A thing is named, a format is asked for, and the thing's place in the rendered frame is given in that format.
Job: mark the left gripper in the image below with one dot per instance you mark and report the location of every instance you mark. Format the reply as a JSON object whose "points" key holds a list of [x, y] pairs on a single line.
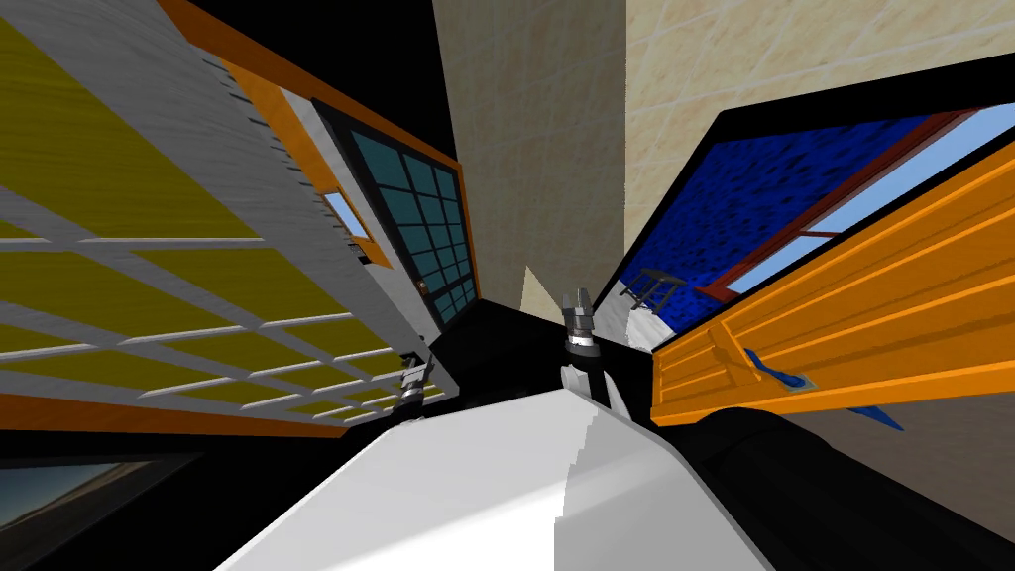
{"points": [[415, 377]]}

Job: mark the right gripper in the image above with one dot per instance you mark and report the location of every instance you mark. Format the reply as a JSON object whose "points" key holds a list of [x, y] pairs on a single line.
{"points": [[581, 319]]}

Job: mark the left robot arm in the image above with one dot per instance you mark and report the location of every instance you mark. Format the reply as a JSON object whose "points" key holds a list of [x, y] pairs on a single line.
{"points": [[408, 403]]}

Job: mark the dark chair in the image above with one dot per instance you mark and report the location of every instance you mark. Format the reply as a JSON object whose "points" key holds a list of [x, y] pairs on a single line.
{"points": [[654, 289]]}

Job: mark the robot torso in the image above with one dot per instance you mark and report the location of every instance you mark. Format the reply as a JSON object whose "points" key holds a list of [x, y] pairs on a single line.
{"points": [[476, 492]]}

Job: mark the black door with teal panes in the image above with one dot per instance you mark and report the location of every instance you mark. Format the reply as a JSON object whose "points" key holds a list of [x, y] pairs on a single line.
{"points": [[412, 214]]}

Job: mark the small orange framed window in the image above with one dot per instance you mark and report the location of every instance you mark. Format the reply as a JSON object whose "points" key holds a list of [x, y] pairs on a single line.
{"points": [[346, 214]]}

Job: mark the orange wooden door leaf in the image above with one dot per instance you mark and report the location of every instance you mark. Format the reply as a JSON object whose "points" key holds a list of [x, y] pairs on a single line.
{"points": [[880, 317]]}

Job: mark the red framed window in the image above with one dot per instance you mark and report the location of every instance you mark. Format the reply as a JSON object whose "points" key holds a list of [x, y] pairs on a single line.
{"points": [[872, 194]]}

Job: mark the grey door with yellow panes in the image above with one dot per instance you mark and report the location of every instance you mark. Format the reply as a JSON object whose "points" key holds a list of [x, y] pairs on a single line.
{"points": [[143, 198]]}

